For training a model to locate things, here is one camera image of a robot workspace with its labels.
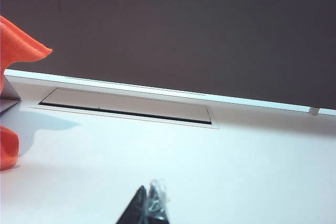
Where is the glossy black tablet stand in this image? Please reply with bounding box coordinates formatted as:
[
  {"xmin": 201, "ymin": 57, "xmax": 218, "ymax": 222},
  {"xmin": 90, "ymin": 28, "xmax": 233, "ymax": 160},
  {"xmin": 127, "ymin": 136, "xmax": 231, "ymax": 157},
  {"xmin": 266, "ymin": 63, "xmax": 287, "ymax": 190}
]
[{"xmin": 0, "ymin": 74, "xmax": 22, "ymax": 114}]

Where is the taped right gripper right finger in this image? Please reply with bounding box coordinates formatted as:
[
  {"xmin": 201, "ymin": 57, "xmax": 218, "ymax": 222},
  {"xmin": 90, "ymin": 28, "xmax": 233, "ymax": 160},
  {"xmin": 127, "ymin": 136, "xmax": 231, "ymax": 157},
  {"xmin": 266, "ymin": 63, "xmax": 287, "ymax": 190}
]
[{"xmin": 146, "ymin": 178, "xmax": 171, "ymax": 224}]

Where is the grey desk partition panel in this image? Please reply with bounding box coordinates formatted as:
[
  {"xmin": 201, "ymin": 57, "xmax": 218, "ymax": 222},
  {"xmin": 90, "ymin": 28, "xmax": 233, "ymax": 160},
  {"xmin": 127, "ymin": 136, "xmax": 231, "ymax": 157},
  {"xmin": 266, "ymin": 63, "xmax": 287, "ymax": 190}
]
[{"xmin": 0, "ymin": 0, "xmax": 336, "ymax": 116}]

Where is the desk cable tray flap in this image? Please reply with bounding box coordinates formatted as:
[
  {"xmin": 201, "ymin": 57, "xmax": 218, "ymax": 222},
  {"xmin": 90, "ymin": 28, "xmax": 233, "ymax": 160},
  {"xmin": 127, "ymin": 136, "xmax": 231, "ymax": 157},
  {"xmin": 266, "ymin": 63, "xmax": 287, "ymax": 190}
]
[{"xmin": 38, "ymin": 87, "xmax": 213, "ymax": 126}]

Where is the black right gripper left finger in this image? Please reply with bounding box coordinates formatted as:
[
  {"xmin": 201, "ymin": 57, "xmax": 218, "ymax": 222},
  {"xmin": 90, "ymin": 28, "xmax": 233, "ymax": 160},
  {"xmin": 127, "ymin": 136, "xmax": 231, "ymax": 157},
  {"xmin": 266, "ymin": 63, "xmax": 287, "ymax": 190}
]
[{"xmin": 115, "ymin": 185, "xmax": 149, "ymax": 224}]

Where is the orange microfibre cloth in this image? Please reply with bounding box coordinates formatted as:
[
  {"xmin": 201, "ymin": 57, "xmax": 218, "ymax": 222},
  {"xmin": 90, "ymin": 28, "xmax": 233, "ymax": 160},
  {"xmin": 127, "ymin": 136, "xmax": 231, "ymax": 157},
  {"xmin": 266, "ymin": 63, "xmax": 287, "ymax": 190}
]
[{"xmin": 0, "ymin": 15, "xmax": 54, "ymax": 173}]

